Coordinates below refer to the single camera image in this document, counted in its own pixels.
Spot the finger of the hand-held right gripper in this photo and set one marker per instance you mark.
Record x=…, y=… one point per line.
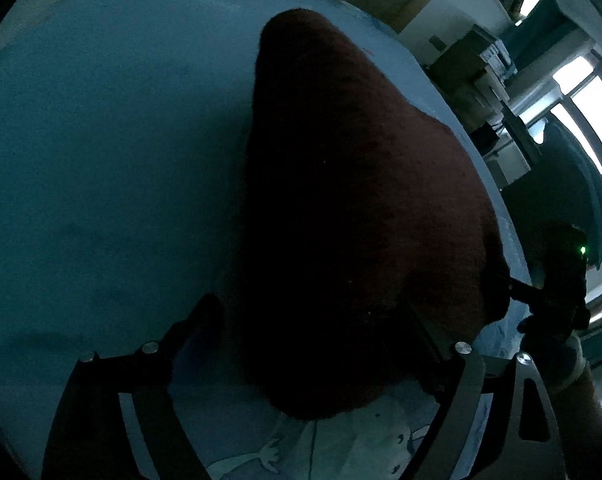
x=518, y=289

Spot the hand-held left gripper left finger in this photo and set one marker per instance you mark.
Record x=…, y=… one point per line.
x=181, y=335

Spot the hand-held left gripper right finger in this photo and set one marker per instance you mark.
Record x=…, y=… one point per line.
x=431, y=340

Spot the dark red sweater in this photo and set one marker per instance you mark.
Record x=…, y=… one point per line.
x=356, y=160

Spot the person's right hand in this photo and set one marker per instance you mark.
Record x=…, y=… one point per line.
x=561, y=360

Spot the dark chair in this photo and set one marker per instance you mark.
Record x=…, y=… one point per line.
x=531, y=205

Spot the white cabinet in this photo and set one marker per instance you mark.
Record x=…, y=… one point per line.
x=508, y=162

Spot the window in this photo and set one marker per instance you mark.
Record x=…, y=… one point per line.
x=588, y=95

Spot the stacked cardboard boxes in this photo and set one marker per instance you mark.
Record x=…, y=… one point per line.
x=471, y=75

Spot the teal curtain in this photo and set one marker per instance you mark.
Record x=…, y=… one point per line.
x=546, y=30

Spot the wall switch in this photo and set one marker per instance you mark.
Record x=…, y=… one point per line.
x=437, y=42

